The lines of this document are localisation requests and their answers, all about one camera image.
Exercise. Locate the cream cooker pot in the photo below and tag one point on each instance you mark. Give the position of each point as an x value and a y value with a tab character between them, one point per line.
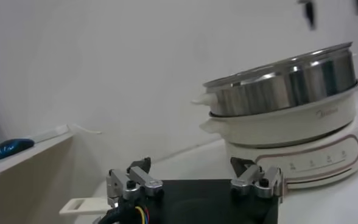
282	128

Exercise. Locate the stainless steel steamer basket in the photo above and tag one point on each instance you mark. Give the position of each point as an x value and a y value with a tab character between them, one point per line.
273	88

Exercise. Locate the blue computer mouse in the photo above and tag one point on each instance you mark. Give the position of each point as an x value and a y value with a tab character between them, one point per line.
13	147

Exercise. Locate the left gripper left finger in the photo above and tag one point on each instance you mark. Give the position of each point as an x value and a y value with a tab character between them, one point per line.
144	182

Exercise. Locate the white side desk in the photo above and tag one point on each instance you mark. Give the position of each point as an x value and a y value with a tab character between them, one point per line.
30	188

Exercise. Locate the cream electric cooker base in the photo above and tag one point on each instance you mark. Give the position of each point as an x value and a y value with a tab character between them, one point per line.
319	164

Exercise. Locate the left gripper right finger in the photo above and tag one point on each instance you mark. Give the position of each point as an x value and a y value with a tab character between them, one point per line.
249	179

